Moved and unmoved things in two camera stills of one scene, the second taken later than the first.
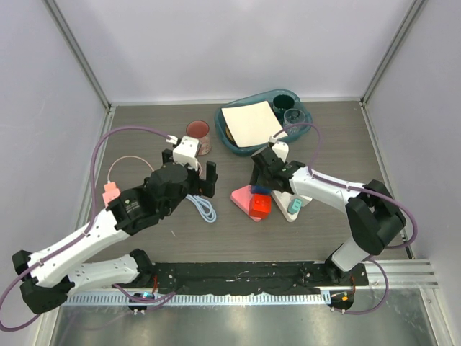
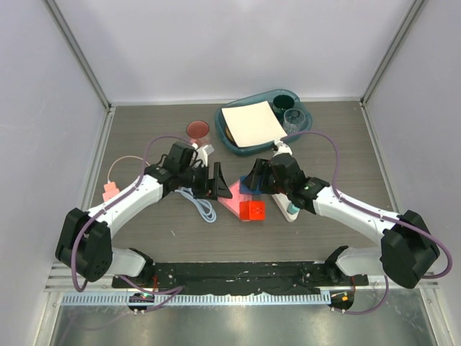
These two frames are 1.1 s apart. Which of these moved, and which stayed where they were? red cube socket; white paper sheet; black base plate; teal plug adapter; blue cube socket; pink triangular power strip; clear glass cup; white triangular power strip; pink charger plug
Moved: pink triangular power strip; red cube socket; blue cube socket
Stayed: clear glass cup; teal plug adapter; pink charger plug; white paper sheet; white triangular power strip; black base plate
